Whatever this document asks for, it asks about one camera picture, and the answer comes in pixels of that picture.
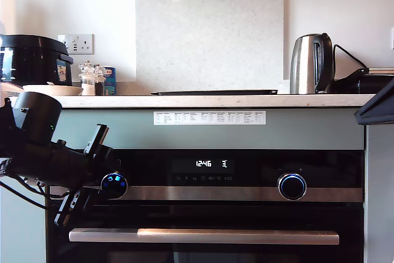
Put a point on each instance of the steel electric kettle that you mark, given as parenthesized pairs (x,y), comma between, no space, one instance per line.
(307,66)

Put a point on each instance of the pale green cabinet door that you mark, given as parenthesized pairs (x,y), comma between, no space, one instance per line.
(18,238)
(380,198)

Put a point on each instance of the speckled stone splashback panel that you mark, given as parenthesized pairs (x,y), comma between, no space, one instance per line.
(209,29)

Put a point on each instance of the white double wall socket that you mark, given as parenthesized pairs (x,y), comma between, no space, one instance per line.
(392,38)
(77,43)

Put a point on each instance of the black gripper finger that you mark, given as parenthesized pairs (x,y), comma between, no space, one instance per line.
(104,161)
(90,195)
(381,106)

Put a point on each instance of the oven knob with blue symbols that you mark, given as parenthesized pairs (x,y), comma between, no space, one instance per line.
(117,187)

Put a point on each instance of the white printed label sticker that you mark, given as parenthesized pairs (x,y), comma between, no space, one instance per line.
(209,118)

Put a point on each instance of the black glass hob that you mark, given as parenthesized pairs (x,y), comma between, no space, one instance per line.
(215,92)

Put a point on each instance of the white ceramic bowl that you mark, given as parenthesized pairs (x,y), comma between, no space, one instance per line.
(52,90)

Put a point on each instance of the pale green filler panel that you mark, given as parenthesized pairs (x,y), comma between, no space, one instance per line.
(215,136)

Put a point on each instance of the blue salt box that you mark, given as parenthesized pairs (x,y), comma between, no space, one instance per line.
(110,81)

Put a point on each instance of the black rice cooker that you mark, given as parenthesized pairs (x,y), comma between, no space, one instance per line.
(34,59)

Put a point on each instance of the black built-in oven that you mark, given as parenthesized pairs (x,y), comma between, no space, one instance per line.
(215,213)

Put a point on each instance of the clear pepper grinder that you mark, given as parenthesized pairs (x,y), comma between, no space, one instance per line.
(99,84)

